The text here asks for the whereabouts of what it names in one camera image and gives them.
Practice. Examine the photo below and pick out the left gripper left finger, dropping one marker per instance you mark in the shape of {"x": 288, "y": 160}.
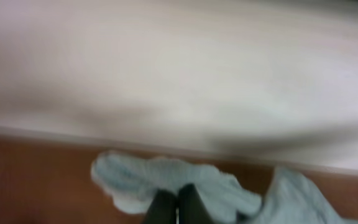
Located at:
{"x": 162, "y": 209}

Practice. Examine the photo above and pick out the light blue t-shirt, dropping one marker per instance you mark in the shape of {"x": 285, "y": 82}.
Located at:
{"x": 291, "y": 197}

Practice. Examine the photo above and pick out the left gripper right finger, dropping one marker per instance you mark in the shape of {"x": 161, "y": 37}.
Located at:
{"x": 191, "y": 208}

